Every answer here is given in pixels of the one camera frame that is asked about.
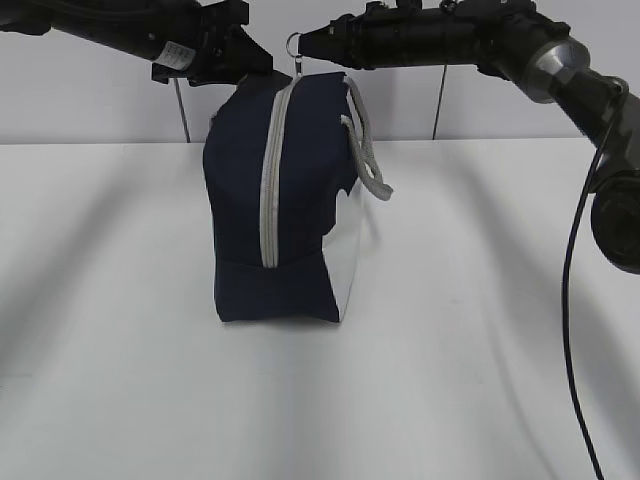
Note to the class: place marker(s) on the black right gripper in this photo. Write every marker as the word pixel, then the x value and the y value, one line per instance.
pixel 454 33

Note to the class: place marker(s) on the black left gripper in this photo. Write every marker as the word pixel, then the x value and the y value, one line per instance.
pixel 194 41

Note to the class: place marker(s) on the navy and white lunch bag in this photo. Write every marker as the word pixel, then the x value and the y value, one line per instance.
pixel 287 163

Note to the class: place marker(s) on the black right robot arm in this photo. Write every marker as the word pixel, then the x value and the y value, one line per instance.
pixel 512 41

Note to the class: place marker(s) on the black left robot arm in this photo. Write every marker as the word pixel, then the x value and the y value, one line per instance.
pixel 131 27

